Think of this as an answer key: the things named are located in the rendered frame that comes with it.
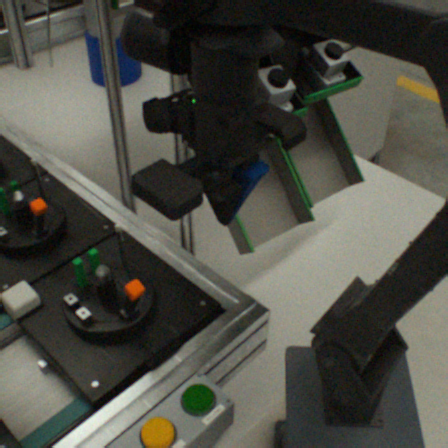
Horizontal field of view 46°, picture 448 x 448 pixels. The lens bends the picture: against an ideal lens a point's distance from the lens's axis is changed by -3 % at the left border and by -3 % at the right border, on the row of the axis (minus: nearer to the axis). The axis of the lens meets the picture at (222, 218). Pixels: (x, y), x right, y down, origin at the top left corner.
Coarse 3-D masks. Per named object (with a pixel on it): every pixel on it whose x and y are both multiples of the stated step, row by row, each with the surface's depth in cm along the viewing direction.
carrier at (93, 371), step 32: (96, 256) 80; (128, 256) 89; (32, 288) 83; (64, 288) 83; (96, 288) 77; (160, 288) 83; (192, 288) 83; (32, 320) 78; (64, 320) 78; (96, 320) 76; (128, 320) 76; (160, 320) 79; (192, 320) 79; (64, 352) 74; (96, 352) 74; (128, 352) 74; (96, 384) 70
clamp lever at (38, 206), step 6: (30, 198) 85; (30, 204) 84; (36, 204) 83; (42, 204) 83; (36, 210) 83; (42, 210) 83; (36, 216) 85; (42, 216) 86; (36, 222) 86; (42, 222) 87; (36, 228) 88; (42, 228) 89
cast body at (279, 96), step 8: (264, 72) 74; (272, 72) 73; (280, 72) 73; (264, 80) 73; (272, 80) 72; (280, 80) 72; (288, 80) 73; (264, 88) 73; (272, 88) 73; (280, 88) 73; (288, 88) 73; (264, 96) 74; (272, 96) 73; (280, 96) 74; (288, 96) 75; (280, 104) 76; (288, 104) 76
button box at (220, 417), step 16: (192, 384) 72; (208, 384) 72; (176, 400) 70; (224, 400) 70; (144, 416) 68; (160, 416) 68; (176, 416) 68; (192, 416) 68; (208, 416) 68; (224, 416) 69; (128, 432) 66; (176, 432) 66; (192, 432) 66; (208, 432) 68
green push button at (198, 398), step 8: (200, 384) 70; (184, 392) 69; (192, 392) 69; (200, 392) 69; (208, 392) 69; (184, 400) 69; (192, 400) 68; (200, 400) 68; (208, 400) 68; (192, 408) 68; (200, 408) 68; (208, 408) 68
